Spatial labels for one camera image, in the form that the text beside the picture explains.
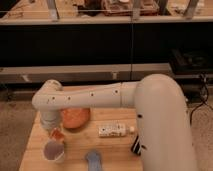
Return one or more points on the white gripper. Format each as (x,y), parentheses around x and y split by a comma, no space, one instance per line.
(50,120)

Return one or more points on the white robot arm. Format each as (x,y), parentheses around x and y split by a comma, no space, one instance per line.
(161,115)

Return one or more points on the orange ceramic bowl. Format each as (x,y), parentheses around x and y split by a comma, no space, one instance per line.
(73,118)

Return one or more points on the blue cloth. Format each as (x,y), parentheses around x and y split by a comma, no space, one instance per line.
(93,158)

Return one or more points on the clear plastic bottle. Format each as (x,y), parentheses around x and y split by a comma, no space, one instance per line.
(115,130)

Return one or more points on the black white striped block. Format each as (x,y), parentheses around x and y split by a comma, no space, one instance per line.
(135,148)

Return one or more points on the black device on shelf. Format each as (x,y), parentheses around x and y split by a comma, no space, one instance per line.
(192,62)

